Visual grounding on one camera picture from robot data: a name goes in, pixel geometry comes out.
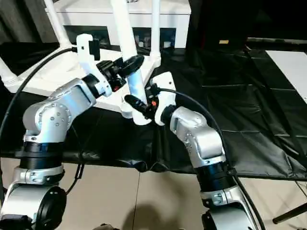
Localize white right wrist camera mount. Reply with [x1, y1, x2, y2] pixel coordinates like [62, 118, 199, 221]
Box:
[150, 72, 178, 127]

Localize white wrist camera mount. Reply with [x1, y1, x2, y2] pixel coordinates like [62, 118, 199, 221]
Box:
[76, 34, 114, 98]
[150, 72, 178, 127]

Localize white cabinet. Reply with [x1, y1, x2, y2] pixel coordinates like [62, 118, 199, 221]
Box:
[53, 0, 193, 50]

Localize black mat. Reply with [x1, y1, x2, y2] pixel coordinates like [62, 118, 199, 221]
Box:
[0, 41, 307, 181]

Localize white plastic table leg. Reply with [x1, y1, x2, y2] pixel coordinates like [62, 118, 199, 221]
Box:
[0, 57, 18, 85]
[111, 0, 154, 126]
[44, 0, 73, 48]
[151, 0, 161, 61]

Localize white plastic table top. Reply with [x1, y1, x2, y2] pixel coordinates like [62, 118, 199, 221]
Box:
[3, 45, 162, 120]

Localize dark low shelf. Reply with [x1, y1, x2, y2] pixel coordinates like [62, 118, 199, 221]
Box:
[246, 36, 307, 51]

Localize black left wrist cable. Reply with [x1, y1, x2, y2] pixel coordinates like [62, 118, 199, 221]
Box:
[0, 46, 79, 195]

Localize grey curtain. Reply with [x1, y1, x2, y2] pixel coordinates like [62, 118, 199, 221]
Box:
[0, 0, 60, 44]

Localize white flat board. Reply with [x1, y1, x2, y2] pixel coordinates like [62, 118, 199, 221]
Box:
[264, 49, 307, 104]

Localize black metal table frame leg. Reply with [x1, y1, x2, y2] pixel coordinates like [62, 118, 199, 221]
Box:
[272, 207, 307, 225]

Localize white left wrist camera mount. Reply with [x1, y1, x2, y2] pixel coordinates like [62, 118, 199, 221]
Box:
[76, 34, 114, 98]

